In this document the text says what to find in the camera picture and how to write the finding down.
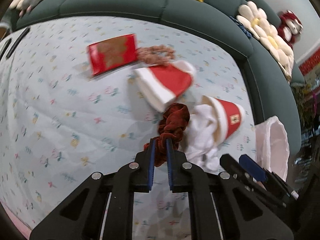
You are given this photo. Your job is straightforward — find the red white paper cup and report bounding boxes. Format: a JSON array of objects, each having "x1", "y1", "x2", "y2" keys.
[
  {"x1": 134, "y1": 60, "x2": 196, "y2": 113},
  {"x1": 201, "y1": 95, "x2": 246, "y2": 147}
]

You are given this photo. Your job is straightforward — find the dark red velvet scrunchie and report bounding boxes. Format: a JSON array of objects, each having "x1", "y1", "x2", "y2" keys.
[{"x1": 152, "y1": 103, "x2": 190, "y2": 167}]

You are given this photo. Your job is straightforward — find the white trash bag bin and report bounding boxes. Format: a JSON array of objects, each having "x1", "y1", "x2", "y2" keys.
[{"x1": 255, "y1": 116, "x2": 290, "y2": 181}]

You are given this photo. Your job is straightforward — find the dark green sectional sofa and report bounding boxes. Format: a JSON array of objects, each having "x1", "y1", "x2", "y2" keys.
[{"x1": 7, "y1": 0, "x2": 302, "y2": 155}]

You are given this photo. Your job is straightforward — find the pink round stool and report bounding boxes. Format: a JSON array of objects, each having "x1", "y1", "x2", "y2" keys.
[{"x1": 1, "y1": 204, "x2": 31, "y2": 240}]

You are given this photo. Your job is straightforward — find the potted plant with flowers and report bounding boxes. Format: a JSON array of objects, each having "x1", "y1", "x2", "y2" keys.
[{"x1": 291, "y1": 84, "x2": 319, "y2": 129}]

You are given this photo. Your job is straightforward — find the floral light blue tablecloth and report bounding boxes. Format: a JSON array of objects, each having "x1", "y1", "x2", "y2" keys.
[{"x1": 1, "y1": 17, "x2": 256, "y2": 235}]

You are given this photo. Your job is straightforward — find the red hanging decoration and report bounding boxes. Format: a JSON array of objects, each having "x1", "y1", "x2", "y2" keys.
[{"x1": 299, "y1": 50, "x2": 320, "y2": 76}]

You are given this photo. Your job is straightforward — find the brown patterned scrunchie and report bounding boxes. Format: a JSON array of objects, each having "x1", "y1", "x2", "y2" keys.
[{"x1": 136, "y1": 45, "x2": 176, "y2": 66}]

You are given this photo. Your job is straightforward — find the blue patterned cloth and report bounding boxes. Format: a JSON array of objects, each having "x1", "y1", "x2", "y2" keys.
[{"x1": 229, "y1": 16, "x2": 252, "y2": 39}]

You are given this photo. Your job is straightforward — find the red envelope with gold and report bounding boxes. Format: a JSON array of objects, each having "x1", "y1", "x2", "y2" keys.
[{"x1": 87, "y1": 34, "x2": 138, "y2": 76}]

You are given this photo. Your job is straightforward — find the red monkey plush toy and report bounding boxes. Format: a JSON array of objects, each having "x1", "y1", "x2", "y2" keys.
[{"x1": 277, "y1": 10, "x2": 303, "y2": 48}]

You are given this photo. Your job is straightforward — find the white flower pillow right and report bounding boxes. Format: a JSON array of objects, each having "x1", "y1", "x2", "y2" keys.
[{"x1": 236, "y1": 1, "x2": 294, "y2": 82}]

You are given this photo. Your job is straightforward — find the black remote control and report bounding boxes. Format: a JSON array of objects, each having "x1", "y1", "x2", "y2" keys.
[
  {"x1": 0, "y1": 38, "x2": 12, "y2": 61},
  {"x1": 6, "y1": 27, "x2": 30, "y2": 59}
]

